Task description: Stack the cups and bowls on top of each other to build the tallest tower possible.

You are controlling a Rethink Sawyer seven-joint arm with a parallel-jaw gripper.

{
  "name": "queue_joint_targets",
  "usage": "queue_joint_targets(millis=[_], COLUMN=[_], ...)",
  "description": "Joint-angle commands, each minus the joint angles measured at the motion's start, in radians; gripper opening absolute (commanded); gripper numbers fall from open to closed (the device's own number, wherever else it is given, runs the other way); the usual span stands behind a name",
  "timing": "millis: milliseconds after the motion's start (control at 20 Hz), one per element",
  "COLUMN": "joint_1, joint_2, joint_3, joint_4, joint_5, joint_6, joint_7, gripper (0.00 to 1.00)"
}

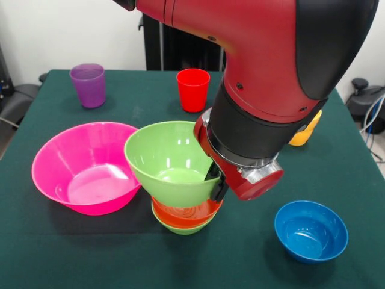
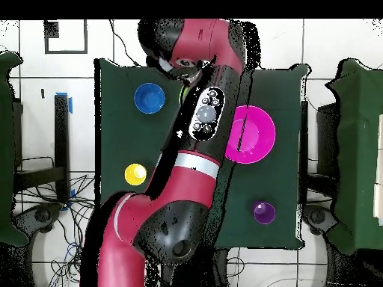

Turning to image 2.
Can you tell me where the black square frame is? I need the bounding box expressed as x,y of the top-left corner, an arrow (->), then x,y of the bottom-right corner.
43,19 -> 88,55

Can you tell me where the yellow cup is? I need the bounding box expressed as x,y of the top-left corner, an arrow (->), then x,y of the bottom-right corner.
123,163 -> 148,187

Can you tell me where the purple cup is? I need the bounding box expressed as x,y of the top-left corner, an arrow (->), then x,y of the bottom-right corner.
251,200 -> 277,226

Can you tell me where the black post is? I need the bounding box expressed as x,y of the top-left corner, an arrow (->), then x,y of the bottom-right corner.
54,93 -> 70,201

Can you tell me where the thin black cable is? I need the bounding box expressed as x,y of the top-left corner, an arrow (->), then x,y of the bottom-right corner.
108,19 -> 141,67

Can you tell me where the large pink bowl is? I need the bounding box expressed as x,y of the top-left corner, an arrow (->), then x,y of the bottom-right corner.
224,105 -> 277,165

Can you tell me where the white board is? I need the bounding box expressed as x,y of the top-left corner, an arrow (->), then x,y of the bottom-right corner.
373,113 -> 383,226

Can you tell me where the black wheeled base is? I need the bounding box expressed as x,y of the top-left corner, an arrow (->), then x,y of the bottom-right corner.
301,204 -> 337,235
13,202 -> 64,237

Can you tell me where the dark green tablecloth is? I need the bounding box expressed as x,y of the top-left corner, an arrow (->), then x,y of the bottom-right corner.
94,58 -> 309,250

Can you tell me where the green-clothed side table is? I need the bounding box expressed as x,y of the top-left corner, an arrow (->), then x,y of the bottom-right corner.
0,50 -> 29,247
325,58 -> 383,255

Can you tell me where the large green bowl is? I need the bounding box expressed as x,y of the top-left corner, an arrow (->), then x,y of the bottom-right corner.
178,85 -> 192,105

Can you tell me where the blue tape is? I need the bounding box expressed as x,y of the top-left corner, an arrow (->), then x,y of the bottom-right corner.
55,91 -> 73,114

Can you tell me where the blue cable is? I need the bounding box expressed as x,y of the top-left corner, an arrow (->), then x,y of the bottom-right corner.
64,241 -> 83,264

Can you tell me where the blue bowl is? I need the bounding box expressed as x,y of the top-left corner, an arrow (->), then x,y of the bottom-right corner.
133,82 -> 166,115

